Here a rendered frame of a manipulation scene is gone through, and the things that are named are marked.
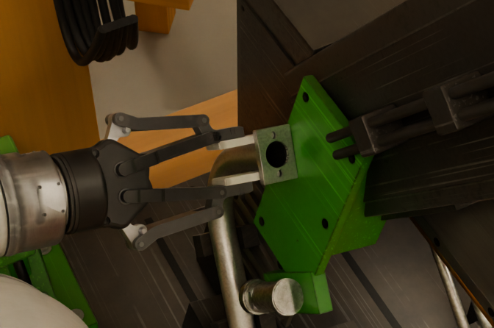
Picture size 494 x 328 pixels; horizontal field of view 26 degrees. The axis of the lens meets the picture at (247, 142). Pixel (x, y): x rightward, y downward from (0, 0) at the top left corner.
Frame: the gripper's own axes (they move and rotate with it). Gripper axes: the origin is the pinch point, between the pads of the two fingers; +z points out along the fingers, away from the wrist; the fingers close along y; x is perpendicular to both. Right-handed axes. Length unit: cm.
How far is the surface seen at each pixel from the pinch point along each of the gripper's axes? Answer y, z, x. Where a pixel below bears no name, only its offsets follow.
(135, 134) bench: 3.1, 8.1, 45.8
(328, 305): -16.0, 5.2, -2.6
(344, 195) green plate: -4.4, 4.2, -10.0
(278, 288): -13.6, 1.3, 0.1
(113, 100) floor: 10, 54, 164
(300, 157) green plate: -0.7, 4.2, -3.2
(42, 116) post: 7.5, -10.1, 30.3
